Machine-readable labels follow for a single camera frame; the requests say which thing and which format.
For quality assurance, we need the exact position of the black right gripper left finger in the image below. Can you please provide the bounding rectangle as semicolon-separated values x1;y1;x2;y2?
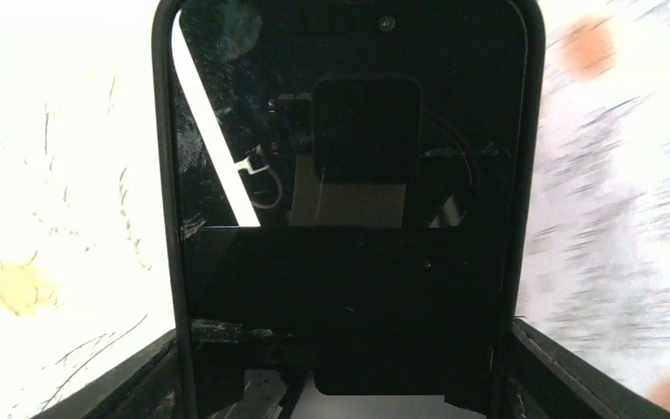
35;330;182;419

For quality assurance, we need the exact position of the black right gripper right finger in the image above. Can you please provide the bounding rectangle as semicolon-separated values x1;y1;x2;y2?
505;319;670;419

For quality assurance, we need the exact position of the black phone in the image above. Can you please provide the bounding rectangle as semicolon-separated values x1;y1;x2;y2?
151;1;545;418

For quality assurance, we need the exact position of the floral patterned table mat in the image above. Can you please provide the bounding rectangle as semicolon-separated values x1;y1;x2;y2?
0;1;670;418

